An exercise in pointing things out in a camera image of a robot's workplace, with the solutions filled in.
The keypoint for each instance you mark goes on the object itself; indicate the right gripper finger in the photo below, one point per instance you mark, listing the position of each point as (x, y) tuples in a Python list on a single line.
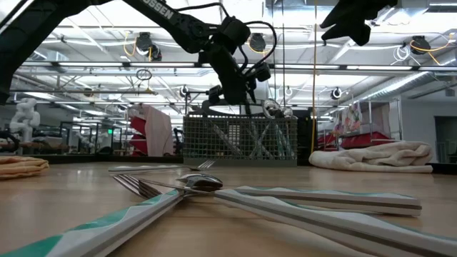
[(333, 28), (358, 31)]

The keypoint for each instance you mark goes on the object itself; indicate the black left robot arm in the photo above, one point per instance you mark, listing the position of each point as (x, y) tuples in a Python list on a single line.
[(178, 23)]

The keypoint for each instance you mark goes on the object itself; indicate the grey mesh cutlery basket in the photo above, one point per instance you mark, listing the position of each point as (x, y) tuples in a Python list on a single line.
[(203, 142)]

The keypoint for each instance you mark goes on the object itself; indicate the pink board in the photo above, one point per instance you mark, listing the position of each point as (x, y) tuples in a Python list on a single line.
[(159, 132)]

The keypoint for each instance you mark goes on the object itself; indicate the colourful hanging banner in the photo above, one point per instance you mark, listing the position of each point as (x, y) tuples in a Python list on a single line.
[(351, 119)]

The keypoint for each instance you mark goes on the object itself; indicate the metal shelf rack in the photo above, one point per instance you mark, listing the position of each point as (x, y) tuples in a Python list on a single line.
[(398, 118)]

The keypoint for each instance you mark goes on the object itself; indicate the red stand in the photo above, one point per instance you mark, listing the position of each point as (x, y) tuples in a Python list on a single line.
[(137, 126)]

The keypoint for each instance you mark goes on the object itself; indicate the red storage bins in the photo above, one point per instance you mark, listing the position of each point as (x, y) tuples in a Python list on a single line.
[(360, 140)]

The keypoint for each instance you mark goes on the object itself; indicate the white folded towel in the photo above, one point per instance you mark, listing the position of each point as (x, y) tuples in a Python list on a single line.
[(375, 157)]

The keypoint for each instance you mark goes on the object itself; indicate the dark door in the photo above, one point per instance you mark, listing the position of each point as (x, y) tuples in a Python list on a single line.
[(444, 135)]

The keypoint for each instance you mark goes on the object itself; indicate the folded yellow cloth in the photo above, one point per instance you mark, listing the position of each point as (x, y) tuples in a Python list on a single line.
[(21, 167)]

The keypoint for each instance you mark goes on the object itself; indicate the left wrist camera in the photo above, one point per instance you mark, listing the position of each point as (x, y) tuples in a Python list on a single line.
[(263, 72)]

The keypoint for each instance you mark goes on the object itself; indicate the silver ventilation duct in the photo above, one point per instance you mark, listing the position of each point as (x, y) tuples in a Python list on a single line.
[(410, 84)]

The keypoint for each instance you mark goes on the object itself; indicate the black aluminium table frame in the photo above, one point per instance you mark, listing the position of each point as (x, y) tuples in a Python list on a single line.
[(89, 158)]

